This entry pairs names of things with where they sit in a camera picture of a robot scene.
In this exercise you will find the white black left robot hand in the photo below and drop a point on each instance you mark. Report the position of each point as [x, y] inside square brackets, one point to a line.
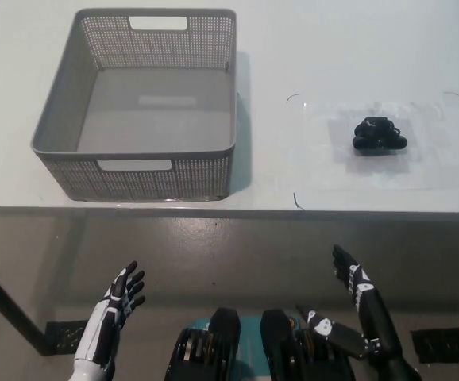
[102, 325]

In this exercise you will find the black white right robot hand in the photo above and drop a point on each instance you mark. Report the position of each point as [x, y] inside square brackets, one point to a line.
[372, 317]

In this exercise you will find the black webcam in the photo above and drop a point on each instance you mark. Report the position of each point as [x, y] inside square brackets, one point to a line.
[372, 141]

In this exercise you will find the black table leg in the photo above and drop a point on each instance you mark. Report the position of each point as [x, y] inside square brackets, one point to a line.
[11, 305]

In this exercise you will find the black ribbed robot body block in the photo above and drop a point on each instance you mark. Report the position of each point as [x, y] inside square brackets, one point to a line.
[277, 333]
[221, 329]

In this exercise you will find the black robot legs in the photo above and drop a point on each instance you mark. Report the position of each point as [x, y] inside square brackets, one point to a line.
[250, 337]

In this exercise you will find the grey perforated plastic basket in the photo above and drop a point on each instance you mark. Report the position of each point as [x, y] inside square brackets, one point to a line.
[74, 174]

